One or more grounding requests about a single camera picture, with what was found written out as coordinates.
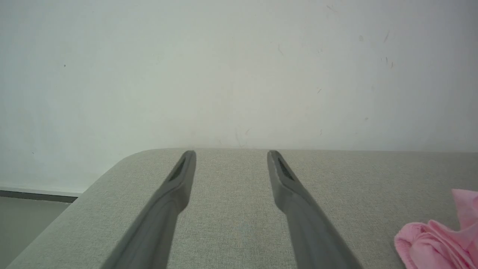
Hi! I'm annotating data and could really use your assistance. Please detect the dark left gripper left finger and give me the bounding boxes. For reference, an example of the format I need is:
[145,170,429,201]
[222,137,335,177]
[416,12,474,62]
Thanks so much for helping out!
[100,150,197,269]

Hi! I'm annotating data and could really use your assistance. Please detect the white skirting board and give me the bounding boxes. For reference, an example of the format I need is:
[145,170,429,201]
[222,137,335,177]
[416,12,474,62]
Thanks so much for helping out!
[0,185,84,197]

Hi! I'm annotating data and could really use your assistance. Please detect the dark floor edge strip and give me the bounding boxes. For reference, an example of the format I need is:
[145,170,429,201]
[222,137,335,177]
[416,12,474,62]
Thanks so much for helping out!
[0,190,79,204]

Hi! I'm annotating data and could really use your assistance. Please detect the pink cotton shorts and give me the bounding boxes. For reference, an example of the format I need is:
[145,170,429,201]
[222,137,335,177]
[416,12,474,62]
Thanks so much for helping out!
[394,188,478,269]

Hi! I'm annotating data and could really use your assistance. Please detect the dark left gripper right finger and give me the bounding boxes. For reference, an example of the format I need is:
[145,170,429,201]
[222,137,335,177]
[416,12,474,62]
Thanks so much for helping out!
[267,150,363,269]

